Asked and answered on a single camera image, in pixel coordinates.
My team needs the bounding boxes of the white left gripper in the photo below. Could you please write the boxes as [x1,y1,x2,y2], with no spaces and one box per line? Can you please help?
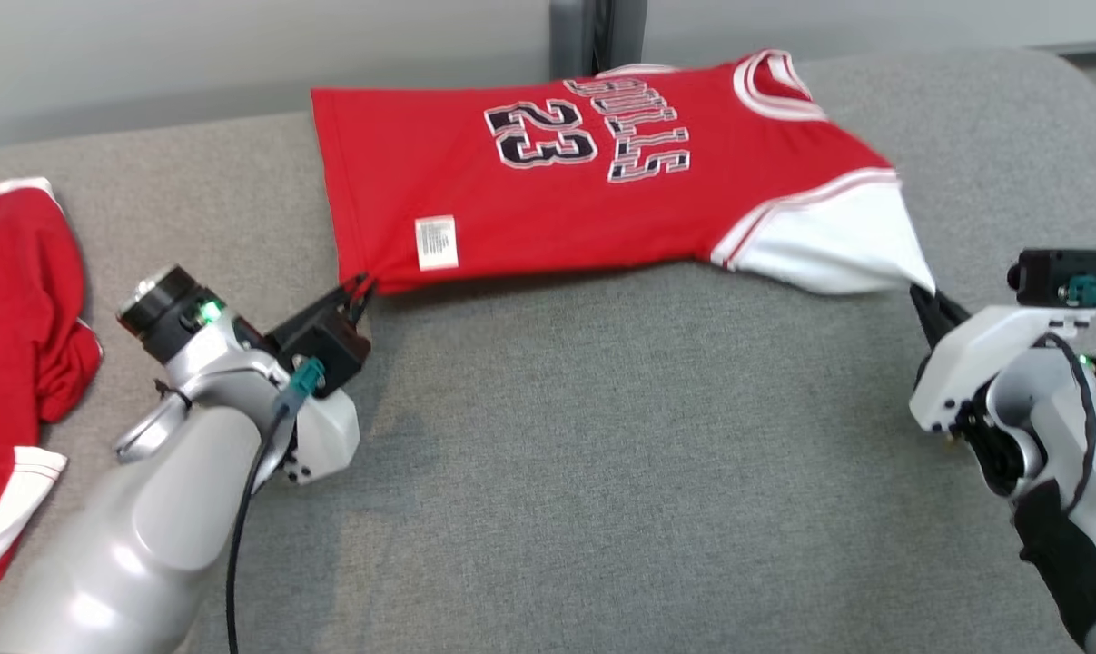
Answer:
[279,274,379,485]

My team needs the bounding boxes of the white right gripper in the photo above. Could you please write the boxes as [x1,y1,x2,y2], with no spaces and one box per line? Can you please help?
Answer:
[909,283,1096,433]

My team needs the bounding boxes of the grey partition post with feet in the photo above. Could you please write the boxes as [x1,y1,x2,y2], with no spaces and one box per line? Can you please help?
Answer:
[548,0,649,79]

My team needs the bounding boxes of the left camera cable teal plug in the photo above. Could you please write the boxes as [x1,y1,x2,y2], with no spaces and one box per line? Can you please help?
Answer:
[225,356,327,654]

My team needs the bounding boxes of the red number 23 jersey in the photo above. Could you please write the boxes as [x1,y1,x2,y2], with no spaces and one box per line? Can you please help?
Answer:
[310,49,937,297]

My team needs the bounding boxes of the red shorts with white trim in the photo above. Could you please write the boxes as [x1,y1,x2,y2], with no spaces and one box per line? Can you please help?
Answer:
[0,176,104,591]

